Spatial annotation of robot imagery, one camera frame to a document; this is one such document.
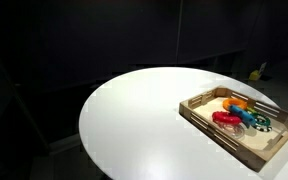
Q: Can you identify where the wooden slatted tray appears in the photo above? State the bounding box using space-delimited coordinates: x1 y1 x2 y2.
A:
178 85 288 173

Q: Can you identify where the blue dotted ring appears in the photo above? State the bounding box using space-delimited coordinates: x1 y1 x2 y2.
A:
228 104 257 129

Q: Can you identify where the yellow box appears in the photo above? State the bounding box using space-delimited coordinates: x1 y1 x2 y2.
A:
248 69 262 82

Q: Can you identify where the white card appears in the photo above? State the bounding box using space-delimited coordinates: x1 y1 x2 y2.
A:
258 62 268 74

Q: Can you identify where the red ribbed ring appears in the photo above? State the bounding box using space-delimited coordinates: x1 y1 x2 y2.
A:
211 110 243 127

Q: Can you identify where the orange bumpy ring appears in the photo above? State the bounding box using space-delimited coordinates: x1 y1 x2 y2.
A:
222 97 248 113

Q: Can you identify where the clear plastic ring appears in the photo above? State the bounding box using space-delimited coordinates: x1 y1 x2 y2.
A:
217 121 246 140

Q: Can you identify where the teal green ring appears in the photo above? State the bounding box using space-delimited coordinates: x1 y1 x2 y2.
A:
250 112 272 129

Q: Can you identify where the black and white striped ring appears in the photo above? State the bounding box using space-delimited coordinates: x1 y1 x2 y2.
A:
253 123 274 133

